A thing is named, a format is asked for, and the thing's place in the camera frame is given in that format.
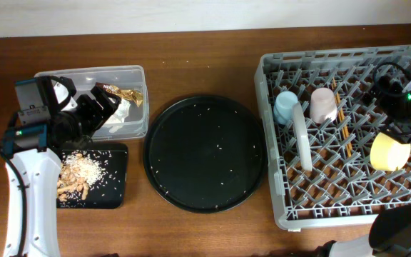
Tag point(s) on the round black serving tray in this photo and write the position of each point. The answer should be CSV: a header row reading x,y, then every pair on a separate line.
x,y
205,154

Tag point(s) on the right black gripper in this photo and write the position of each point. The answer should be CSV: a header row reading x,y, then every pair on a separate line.
x,y
384,86

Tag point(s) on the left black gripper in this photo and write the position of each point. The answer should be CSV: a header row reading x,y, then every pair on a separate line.
x,y
93,108

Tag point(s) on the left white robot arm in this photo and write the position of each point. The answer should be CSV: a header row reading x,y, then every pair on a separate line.
x,y
51,114

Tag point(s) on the grey dishwasher rack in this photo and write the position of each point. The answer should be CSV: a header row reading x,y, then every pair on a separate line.
x,y
311,199

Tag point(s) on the blue plastic cup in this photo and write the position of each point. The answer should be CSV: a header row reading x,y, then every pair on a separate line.
x,y
284,103

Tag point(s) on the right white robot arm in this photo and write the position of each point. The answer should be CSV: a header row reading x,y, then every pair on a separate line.
x,y
390,233

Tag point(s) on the gold snack wrapper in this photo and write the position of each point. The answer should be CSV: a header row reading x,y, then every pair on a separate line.
x,y
127,94

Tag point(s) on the pink plastic cup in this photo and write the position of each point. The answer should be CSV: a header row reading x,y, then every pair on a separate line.
x,y
323,105

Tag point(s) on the food scraps pile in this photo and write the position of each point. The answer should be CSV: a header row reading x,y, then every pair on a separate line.
x,y
78,175

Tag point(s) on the black rectangular tray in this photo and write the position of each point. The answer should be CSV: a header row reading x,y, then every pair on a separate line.
x,y
109,192

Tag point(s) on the yellow bowl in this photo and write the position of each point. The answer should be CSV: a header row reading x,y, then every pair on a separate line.
x,y
387,154

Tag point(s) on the light grey plate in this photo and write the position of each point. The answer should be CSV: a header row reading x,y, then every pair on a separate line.
x,y
301,135

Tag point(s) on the clear plastic waste bin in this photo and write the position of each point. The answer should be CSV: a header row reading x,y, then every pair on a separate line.
x,y
124,77

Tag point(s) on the white napkin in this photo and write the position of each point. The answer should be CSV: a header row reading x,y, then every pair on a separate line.
x,y
116,120

